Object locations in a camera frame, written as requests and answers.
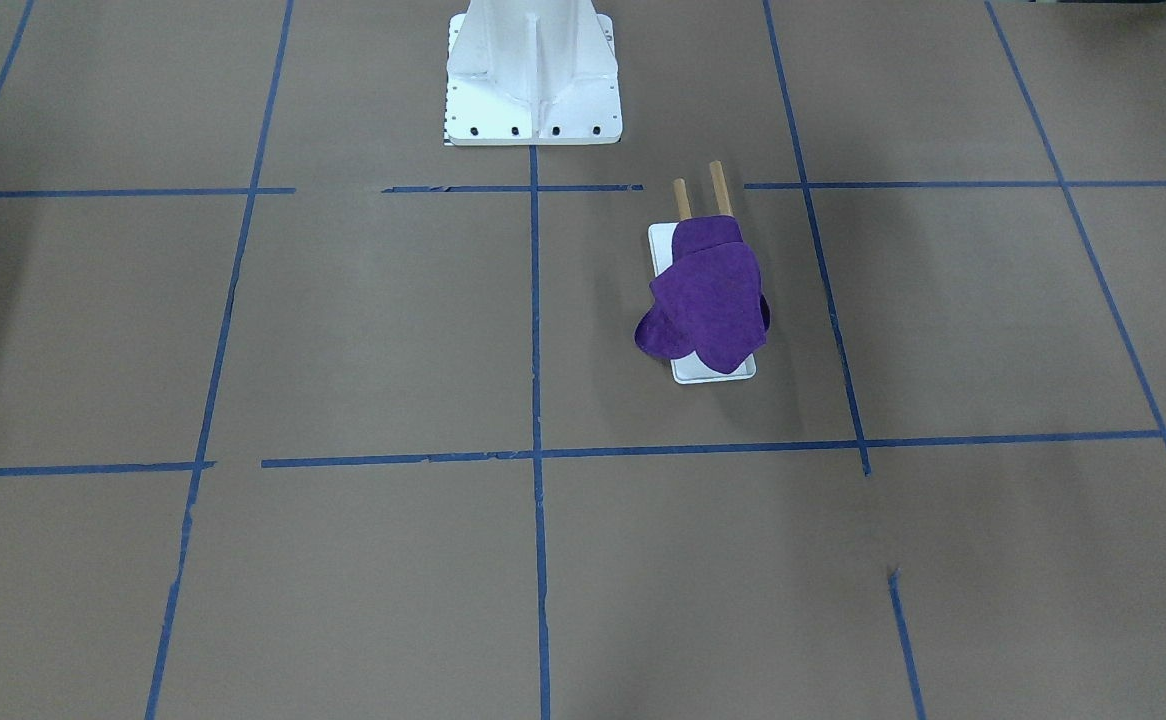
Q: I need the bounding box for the purple towel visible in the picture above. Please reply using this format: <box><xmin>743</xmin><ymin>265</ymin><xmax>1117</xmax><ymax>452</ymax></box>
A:
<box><xmin>634</xmin><ymin>214</ymin><xmax>771</xmax><ymax>375</ymax></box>

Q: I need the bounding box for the white wooden towel rack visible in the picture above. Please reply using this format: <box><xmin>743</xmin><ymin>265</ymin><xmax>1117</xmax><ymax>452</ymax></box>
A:
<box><xmin>646</xmin><ymin>161</ymin><xmax>757</xmax><ymax>386</ymax></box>

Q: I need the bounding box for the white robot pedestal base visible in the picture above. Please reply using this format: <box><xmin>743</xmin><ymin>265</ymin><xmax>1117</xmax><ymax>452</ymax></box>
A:
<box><xmin>443</xmin><ymin>1</ymin><xmax>624</xmax><ymax>146</ymax></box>

